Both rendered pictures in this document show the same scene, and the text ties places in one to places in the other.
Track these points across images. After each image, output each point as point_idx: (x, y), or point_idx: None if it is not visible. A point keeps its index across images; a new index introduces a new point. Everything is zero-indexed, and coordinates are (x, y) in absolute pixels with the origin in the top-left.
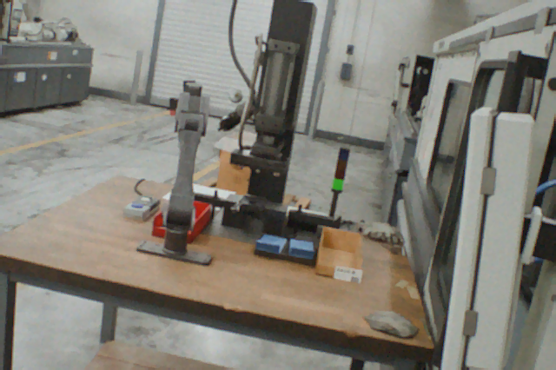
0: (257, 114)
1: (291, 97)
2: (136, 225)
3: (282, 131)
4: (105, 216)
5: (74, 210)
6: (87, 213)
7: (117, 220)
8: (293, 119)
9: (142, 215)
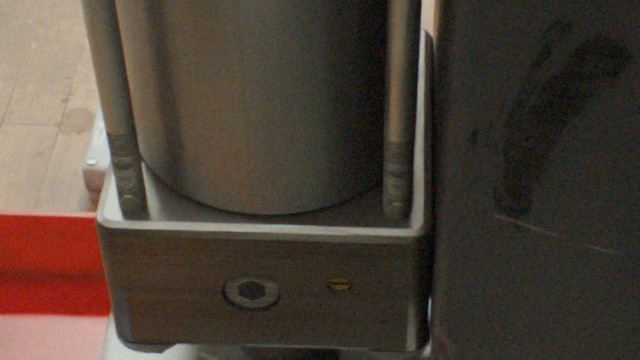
0: (433, 31)
1: (449, 53)
2: (1, 197)
3: (164, 326)
4: (62, 91)
5: (78, 5)
6: (71, 40)
7: (38, 131)
8: (472, 314)
9: (83, 180)
